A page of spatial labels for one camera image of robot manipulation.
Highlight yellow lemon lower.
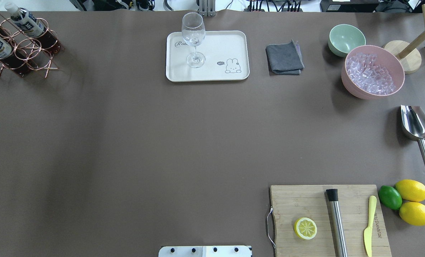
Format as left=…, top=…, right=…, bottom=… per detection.
left=399, top=202, right=425, bottom=226

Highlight clear wine glass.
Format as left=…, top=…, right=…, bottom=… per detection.
left=181, top=12, right=206, bottom=68

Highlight steel ice scoop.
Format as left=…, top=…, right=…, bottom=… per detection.
left=400, top=105, right=425, bottom=166

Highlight steel muddler black tip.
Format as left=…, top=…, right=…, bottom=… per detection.
left=325, top=188, right=348, bottom=257

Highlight yellow plastic knife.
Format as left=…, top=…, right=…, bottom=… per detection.
left=363, top=195, right=377, bottom=257

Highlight half lemon slice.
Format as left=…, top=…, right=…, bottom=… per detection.
left=294, top=217, right=317, bottom=240

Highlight bamboo cutting board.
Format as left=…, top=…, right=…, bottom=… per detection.
left=269, top=185, right=378, bottom=257

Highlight pink bowl with ice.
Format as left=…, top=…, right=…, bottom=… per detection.
left=341, top=45, right=405, bottom=100

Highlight wooden cup tree stand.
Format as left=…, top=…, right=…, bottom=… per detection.
left=383, top=4, right=425, bottom=74

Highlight tea bottle upper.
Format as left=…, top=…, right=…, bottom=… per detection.
left=5, top=2, right=61, bottom=54

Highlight yellow lemon upper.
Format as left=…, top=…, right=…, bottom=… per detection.
left=394, top=179, right=425, bottom=202

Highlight cream rabbit tray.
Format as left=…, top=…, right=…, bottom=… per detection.
left=166, top=30, right=250, bottom=82

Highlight copper wire bottle basket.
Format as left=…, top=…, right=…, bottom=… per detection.
left=0, top=2, right=63, bottom=77

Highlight green lime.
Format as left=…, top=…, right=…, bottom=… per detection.
left=378, top=185, right=402, bottom=210

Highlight mint green bowl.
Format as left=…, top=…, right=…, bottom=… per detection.
left=328, top=24, right=366, bottom=57

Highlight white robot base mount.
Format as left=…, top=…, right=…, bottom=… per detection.
left=158, top=245, right=253, bottom=257

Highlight grey folded cloth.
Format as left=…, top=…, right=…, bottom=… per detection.
left=265, top=40, right=305, bottom=75

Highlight yellow lemon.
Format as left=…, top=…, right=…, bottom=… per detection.
left=399, top=202, right=425, bottom=226
left=394, top=179, right=425, bottom=202

